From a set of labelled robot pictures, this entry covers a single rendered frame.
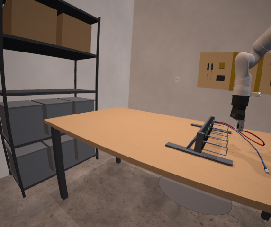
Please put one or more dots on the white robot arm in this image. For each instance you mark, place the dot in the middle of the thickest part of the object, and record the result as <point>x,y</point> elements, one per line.
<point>245,61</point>

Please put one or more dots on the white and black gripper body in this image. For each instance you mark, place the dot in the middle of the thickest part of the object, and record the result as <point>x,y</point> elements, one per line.
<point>240,99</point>

